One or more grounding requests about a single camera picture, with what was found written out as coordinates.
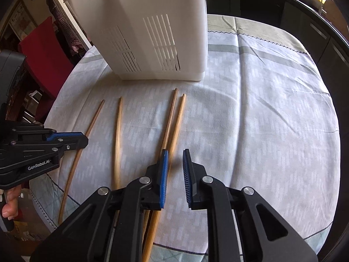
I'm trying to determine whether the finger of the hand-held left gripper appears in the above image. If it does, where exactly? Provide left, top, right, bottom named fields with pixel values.
left=12, top=127, right=85, bottom=142
left=11, top=137, right=89, bottom=157

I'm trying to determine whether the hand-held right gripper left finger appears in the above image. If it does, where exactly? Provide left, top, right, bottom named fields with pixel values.
left=30, top=149, right=169, bottom=262

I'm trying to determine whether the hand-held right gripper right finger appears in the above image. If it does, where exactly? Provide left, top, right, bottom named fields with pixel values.
left=182, top=149, right=319, bottom=262

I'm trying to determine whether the brown wooden chopstick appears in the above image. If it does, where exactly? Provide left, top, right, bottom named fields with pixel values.
left=114, top=96, right=124, bottom=190
left=58, top=100, right=105, bottom=225
left=142, top=88, right=179, bottom=262
left=143, top=93, right=187, bottom=262

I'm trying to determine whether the white plastic utensil holder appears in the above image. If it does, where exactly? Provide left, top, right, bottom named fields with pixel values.
left=65, top=0, right=208, bottom=81

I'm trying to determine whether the person's left hand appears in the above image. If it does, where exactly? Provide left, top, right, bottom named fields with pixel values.
left=1, top=186, right=21, bottom=220

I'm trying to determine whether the red checked apron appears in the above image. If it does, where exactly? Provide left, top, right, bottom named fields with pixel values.
left=45, top=0, right=82, bottom=58

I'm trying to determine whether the chair with red cover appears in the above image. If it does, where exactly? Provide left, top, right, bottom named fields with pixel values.
left=18, top=16, right=74, bottom=123

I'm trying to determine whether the pale patterned tablecloth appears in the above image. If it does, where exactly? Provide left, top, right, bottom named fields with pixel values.
left=29, top=14, right=341, bottom=262

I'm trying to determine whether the dark kitchen countertop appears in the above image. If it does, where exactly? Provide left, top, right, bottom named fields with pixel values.
left=259, top=0, right=349, bottom=55

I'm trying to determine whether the framed wall poster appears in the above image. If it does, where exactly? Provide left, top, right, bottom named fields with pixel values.
left=8, top=1, right=36, bottom=33

